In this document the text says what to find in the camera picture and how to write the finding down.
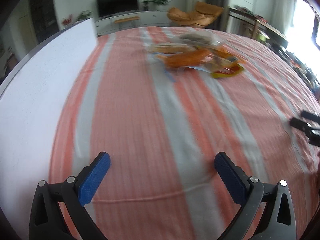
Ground yellow chicken snack pack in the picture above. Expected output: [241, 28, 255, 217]
[208, 48, 246, 79]

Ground orange chicken leg pack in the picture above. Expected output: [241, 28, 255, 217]
[154, 48, 213, 82]

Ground clear bag brown bars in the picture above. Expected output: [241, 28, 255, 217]
[179, 31, 224, 46]

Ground pale bread snack pack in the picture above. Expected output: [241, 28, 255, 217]
[147, 43, 195, 54]

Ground striped orange white tablecloth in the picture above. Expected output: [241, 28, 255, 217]
[49, 27, 319, 239]

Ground white cardboard box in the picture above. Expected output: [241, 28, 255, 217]
[0, 17, 99, 221]

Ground white sheer window curtain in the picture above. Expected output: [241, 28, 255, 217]
[270, 0, 296, 34]

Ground dark wooden side table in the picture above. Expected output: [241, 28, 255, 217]
[227, 5, 289, 49]

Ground orange lounge chair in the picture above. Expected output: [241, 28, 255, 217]
[167, 1, 223, 28]

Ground white tv cabinet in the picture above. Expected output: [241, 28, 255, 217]
[95, 10, 170, 36]

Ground green potted plant right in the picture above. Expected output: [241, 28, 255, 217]
[150, 0, 172, 10]

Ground green potted plant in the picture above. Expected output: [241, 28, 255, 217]
[150, 0, 172, 10]
[76, 10, 92, 22]

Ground small dark potted plant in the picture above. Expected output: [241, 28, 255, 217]
[142, 0, 150, 11]

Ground small wooden bench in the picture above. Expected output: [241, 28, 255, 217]
[114, 16, 140, 30]

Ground red flower vase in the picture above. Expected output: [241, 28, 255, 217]
[61, 14, 73, 28]

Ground dark tall display cabinet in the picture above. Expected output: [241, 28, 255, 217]
[29, 0, 59, 43]

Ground green potted plant left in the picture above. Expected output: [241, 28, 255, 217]
[76, 10, 92, 22]

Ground black flat television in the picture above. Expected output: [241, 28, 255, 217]
[97, 0, 139, 18]

